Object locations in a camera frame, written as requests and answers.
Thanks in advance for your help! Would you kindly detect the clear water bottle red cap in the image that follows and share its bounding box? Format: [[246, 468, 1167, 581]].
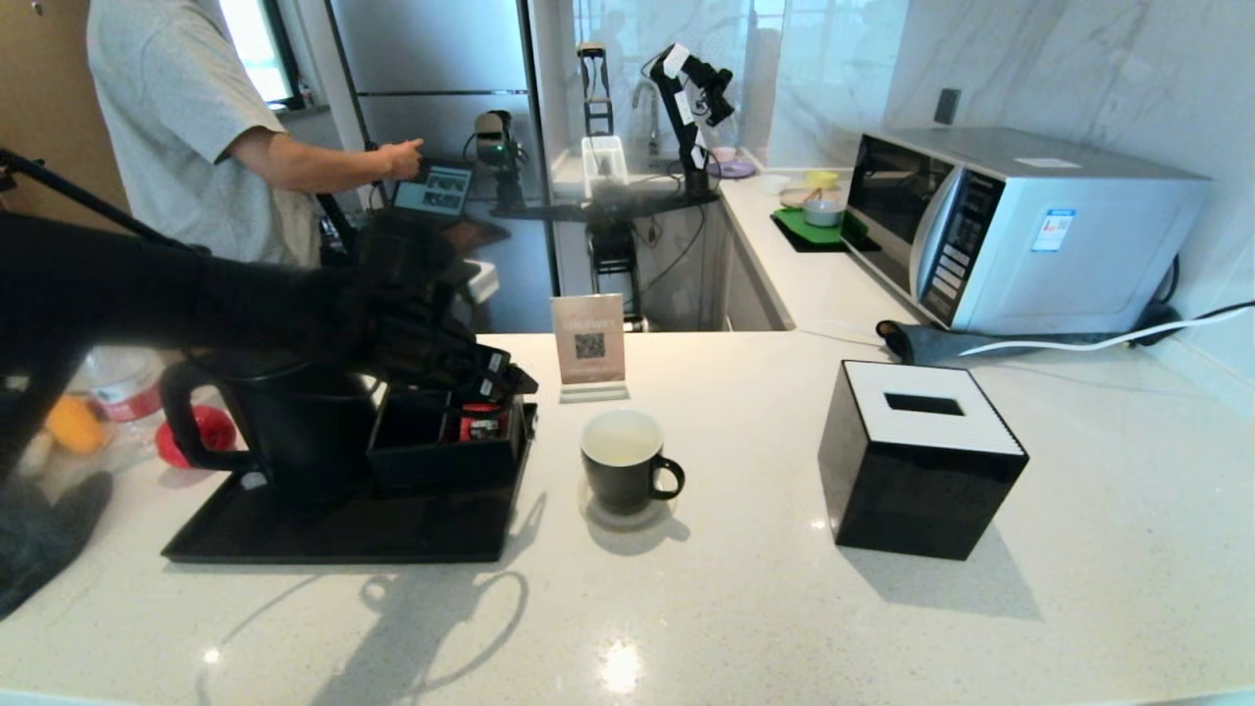
[[83, 348, 166, 423]]

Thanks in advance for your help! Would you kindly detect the red toy apple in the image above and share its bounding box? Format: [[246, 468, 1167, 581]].
[[157, 405, 239, 470]]

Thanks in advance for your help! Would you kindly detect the black power cable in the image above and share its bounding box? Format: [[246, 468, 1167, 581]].
[[1145, 255, 1182, 311]]

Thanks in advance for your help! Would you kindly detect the open laptop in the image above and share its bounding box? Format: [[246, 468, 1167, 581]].
[[392, 162, 477, 222]]

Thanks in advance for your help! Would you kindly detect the green mat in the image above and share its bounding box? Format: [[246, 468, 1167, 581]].
[[771, 204, 872, 254]]

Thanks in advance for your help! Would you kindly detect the black serving tray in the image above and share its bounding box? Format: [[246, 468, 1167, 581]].
[[162, 404, 538, 565]]

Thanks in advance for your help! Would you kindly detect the black tissue box white lid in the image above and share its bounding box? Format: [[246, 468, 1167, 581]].
[[818, 359, 1030, 561]]

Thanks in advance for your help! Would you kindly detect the black electric kettle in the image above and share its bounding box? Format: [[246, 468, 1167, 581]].
[[160, 351, 378, 506]]

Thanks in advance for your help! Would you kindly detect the red packaged item with label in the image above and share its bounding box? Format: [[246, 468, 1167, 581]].
[[459, 404, 511, 442]]

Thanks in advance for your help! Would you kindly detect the black compartment organizer box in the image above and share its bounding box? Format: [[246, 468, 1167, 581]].
[[368, 382, 530, 491]]

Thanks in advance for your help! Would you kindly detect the person in grey t-shirt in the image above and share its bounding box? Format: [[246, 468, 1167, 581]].
[[86, 0, 425, 268]]

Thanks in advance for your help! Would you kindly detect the grey refrigerator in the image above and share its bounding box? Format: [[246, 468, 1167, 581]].
[[326, 0, 556, 332]]

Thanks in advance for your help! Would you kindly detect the silver microwave oven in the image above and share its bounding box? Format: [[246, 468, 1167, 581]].
[[840, 126, 1210, 336]]

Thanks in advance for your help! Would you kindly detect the black mug white inside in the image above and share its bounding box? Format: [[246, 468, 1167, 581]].
[[580, 408, 686, 516]]

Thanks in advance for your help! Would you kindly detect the white cable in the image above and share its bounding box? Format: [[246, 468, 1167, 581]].
[[957, 300, 1255, 358]]

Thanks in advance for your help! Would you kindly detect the black robot stand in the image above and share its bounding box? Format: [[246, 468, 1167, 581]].
[[490, 184, 728, 330]]

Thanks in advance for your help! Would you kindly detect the orange toy corn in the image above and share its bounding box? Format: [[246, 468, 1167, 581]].
[[44, 394, 107, 454]]

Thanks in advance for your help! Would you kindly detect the QR code sign stand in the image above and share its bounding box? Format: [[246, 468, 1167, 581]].
[[551, 292, 630, 404]]

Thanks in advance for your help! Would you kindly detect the white dish rack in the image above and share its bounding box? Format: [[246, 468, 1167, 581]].
[[581, 135, 629, 200]]

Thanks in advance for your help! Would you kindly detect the bright window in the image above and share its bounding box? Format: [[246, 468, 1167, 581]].
[[218, 0, 307, 109]]

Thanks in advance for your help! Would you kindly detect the metal faucet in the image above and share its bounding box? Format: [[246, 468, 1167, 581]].
[[632, 82, 662, 156]]

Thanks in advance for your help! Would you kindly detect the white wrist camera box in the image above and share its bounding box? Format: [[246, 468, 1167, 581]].
[[461, 260, 501, 305]]

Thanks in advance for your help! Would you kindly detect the black ladder-shaped frame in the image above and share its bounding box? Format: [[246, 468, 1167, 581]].
[[577, 41, 616, 138]]

